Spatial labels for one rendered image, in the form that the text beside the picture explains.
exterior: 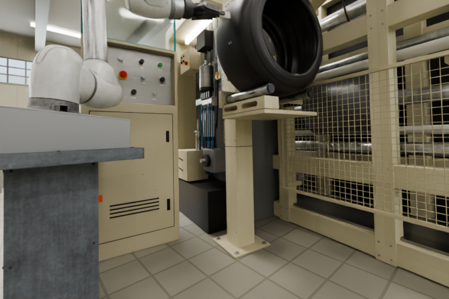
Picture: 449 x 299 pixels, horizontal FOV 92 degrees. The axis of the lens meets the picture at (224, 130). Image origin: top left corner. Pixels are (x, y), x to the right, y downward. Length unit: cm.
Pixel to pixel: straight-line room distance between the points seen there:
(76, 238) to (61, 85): 55
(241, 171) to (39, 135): 98
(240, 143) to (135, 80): 78
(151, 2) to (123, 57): 68
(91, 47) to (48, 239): 80
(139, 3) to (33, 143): 56
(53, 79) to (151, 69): 71
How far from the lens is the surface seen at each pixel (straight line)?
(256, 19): 106
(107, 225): 149
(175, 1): 98
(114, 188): 144
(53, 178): 94
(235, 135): 132
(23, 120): 85
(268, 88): 101
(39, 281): 103
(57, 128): 85
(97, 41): 126
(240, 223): 144
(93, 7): 135
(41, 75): 101
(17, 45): 878
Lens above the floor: 69
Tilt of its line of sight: 1 degrees up
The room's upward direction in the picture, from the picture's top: 1 degrees counter-clockwise
